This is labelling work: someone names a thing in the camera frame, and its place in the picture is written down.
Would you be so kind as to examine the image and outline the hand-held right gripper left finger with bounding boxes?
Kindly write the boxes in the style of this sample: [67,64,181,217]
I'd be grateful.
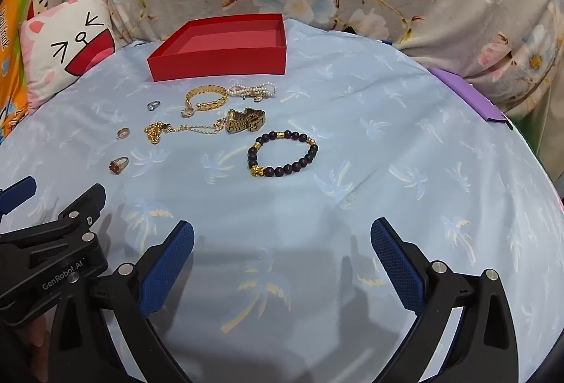
[53,220,197,383]

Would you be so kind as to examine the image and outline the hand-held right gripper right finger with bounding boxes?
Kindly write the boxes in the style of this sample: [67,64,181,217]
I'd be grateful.
[371,217,521,383]

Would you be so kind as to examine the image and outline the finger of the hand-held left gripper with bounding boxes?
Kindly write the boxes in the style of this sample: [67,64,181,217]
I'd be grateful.
[0,176,38,217]
[26,184,108,240]

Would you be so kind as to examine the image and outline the dark bead bracelet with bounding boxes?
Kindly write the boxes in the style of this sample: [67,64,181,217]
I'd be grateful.
[247,130,319,179]

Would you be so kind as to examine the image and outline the gold braided bangle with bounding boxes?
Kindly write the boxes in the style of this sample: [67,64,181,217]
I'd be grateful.
[184,86,230,113]

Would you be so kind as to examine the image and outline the red cardboard box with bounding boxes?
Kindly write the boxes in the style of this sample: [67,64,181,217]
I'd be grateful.
[147,13,288,82]

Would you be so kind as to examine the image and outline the white pearl bracelet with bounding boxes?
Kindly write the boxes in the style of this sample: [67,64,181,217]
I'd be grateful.
[227,84,277,103]

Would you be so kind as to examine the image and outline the colourful printed cloth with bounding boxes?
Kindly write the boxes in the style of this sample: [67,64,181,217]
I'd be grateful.
[0,0,58,141]

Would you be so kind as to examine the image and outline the light blue palm-print sheet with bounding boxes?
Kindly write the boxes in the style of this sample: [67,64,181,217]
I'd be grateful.
[0,19,564,383]

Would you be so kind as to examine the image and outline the white cat face pillow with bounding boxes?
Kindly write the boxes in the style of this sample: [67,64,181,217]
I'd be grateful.
[20,0,116,111]

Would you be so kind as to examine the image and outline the gold watch band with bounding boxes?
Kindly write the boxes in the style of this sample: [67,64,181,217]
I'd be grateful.
[226,107,266,135]

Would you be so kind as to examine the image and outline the thin gold clover chain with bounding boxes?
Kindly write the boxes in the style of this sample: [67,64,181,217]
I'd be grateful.
[165,121,227,137]

